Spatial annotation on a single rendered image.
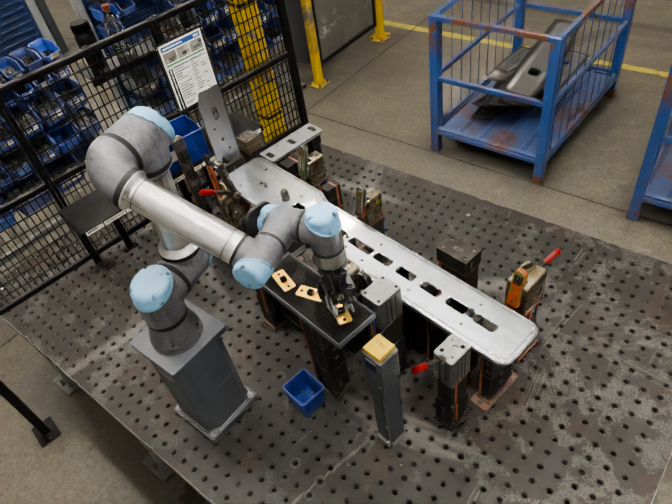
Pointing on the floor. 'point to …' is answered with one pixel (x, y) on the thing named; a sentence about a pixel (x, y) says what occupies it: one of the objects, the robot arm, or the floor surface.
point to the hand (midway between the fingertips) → (339, 307)
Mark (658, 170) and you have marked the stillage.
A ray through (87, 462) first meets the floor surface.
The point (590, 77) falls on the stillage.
